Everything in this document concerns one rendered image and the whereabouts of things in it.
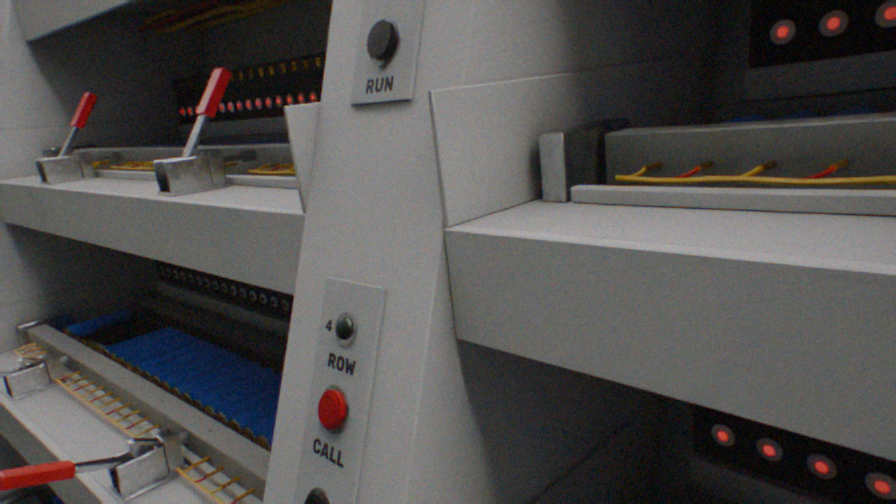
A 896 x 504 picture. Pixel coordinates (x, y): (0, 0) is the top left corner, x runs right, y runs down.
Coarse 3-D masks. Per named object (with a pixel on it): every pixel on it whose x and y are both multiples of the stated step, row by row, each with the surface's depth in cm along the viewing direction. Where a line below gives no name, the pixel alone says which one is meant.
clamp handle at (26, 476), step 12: (132, 444) 44; (120, 456) 44; (132, 456) 44; (24, 468) 41; (36, 468) 41; (48, 468) 41; (60, 468) 41; (72, 468) 42; (84, 468) 42; (96, 468) 43; (108, 468) 43; (0, 480) 39; (12, 480) 40; (24, 480) 40; (36, 480) 40; (48, 480) 41; (60, 480) 41
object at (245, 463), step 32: (64, 352) 66; (96, 352) 65; (64, 384) 62; (96, 384) 61; (128, 384) 56; (128, 416) 53; (160, 416) 50; (192, 416) 48; (192, 448) 47; (224, 448) 43; (256, 448) 43; (192, 480) 43; (256, 480) 40
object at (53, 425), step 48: (96, 288) 81; (144, 288) 85; (0, 336) 75; (192, 336) 73; (288, 336) 62; (0, 384) 66; (0, 432) 66; (48, 432) 55; (96, 432) 53; (96, 480) 46
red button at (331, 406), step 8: (328, 392) 27; (336, 392) 27; (320, 400) 28; (328, 400) 27; (336, 400) 27; (320, 408) 27; (328, 408) 27; (336, 408) 27; (344, 408) 27; (320, 416) 27; (328, 416) 27; (336, 416) 27; (328, 424) 27; (336, 424) 27
